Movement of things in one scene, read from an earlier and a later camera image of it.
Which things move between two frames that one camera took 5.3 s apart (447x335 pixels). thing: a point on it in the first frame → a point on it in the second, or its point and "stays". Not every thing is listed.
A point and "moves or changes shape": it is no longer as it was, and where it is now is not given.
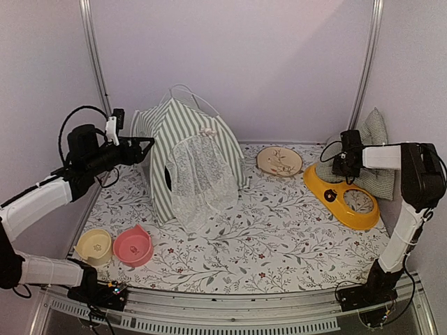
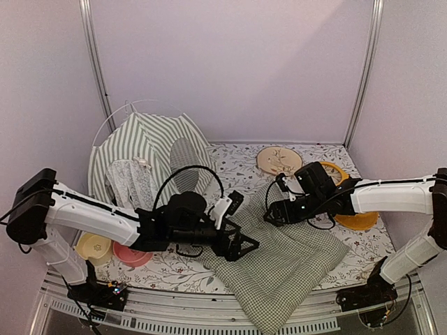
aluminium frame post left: (86, 11) stays
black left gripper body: (98, 162) → (189, 238)
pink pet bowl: (133, 246) stays
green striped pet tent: (193, 166) moves or changes shape
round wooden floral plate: (279, 161) stays
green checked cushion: (378, 182) → (276, 277)
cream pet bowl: (95, 246) stays
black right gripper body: (343, 169) → (313, 207)
